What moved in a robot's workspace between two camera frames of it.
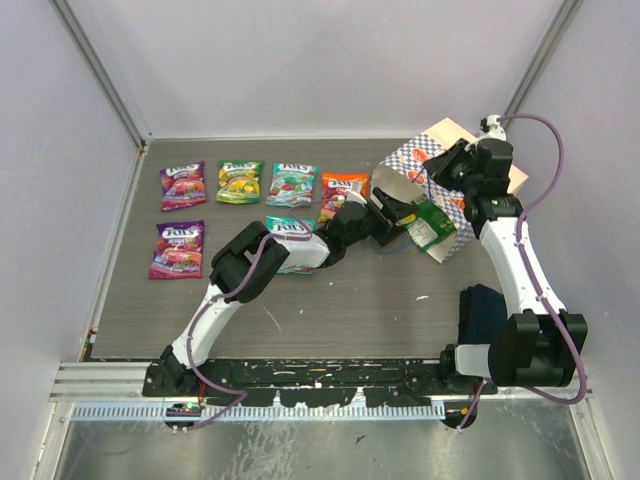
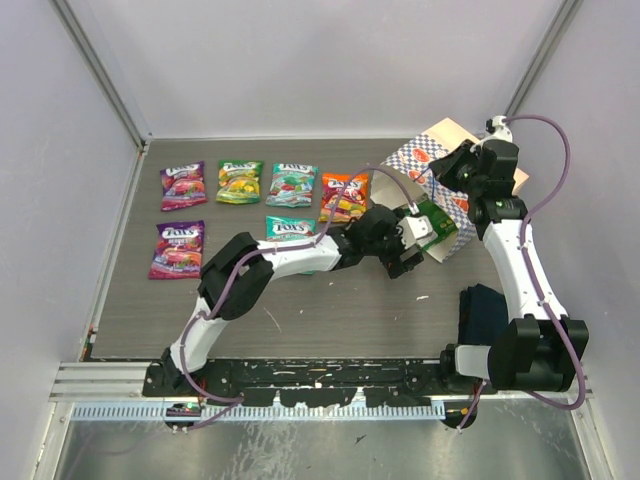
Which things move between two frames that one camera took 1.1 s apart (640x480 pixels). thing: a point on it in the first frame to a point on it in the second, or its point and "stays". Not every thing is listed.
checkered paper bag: (401, 178) stays
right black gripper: (440, 166) stays
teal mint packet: (292, 228) stays
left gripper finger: (397, 210) to (405, 263)
